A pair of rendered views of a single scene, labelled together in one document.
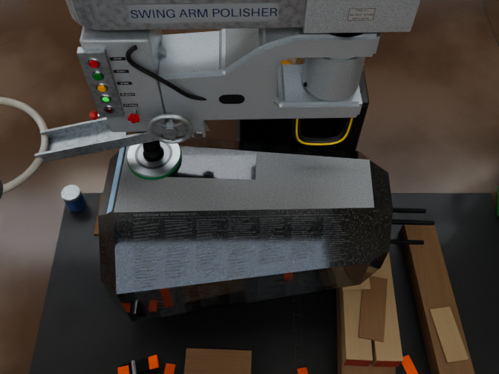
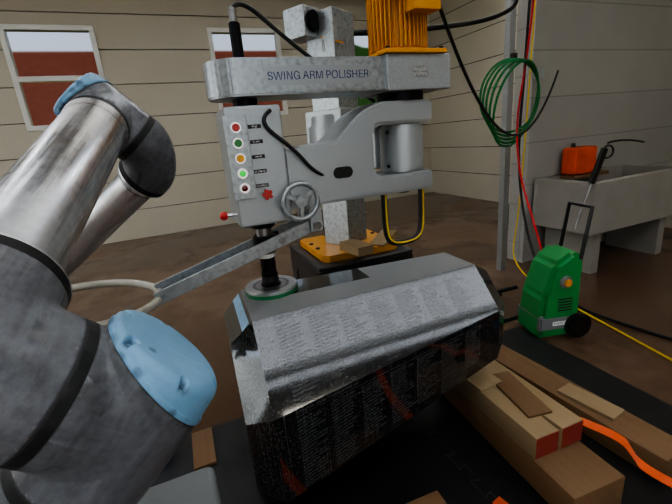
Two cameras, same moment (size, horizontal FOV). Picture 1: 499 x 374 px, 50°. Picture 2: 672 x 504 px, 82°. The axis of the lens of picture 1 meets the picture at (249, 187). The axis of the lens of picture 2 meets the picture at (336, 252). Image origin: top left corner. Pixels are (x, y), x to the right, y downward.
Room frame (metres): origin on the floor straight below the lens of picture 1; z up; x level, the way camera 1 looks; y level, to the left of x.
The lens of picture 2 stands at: (-0.26, 0.66, 1.42)
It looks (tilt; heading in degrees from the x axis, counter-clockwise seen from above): 17 degrees down; 339
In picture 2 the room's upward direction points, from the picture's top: 5 degrees counter-clockwise
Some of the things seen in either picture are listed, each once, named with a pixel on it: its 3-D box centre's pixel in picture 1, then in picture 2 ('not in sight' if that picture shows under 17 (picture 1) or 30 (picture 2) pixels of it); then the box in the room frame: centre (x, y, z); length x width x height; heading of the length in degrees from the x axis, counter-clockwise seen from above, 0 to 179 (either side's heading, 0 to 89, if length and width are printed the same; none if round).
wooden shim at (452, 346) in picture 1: (448, 334); (589, 400); (0.75, -0.92, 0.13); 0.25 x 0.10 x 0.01; 8
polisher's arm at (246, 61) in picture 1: (252, 73); (348, 163); (1.26, -0.01, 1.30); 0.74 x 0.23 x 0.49; 91
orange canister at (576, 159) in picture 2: not in sight; (582, 158); (2.47, -3.07, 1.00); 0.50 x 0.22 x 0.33; 91
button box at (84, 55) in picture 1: (102, 84); (239, 158); (1.15, 0.45, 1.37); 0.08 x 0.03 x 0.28; 91
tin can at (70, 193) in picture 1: (73, 198); not in sight; (1.52, 0.96, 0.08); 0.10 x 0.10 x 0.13
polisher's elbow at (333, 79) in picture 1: (333, 60); (400, 147); (1.28, -0.27, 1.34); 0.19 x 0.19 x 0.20
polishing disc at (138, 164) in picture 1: (154, 154); (271, 285); (1.27, 0.38, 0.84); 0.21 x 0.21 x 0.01
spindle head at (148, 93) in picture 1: (156, 68); (274, 167); (1.27, 0.30, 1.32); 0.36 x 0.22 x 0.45; 91
